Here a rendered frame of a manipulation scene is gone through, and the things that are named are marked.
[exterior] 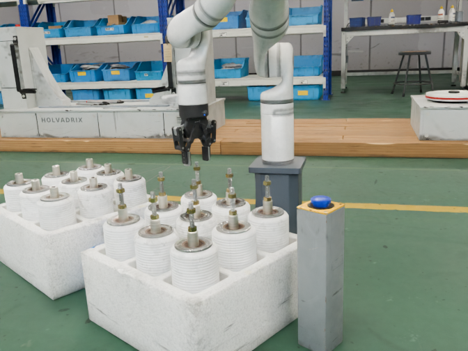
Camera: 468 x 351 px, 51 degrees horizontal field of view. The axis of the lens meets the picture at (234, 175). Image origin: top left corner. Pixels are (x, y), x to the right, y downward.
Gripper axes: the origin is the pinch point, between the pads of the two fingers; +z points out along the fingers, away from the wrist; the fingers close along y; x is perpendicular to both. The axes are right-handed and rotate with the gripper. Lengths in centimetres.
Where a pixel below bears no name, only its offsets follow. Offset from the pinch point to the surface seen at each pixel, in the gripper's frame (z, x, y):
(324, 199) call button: 2.2, -41.5, -6.0
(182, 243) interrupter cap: 9.9, -20.8, -25.3
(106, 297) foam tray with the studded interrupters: 25.9, -0.7, -31.4
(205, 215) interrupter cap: 9.9, -12.9, -10.9
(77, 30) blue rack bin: -52, 452, 252
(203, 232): 12.4, -15.5, -14.2
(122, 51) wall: -25, 736, 524
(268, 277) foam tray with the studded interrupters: 20.4, -30.7, -10.7
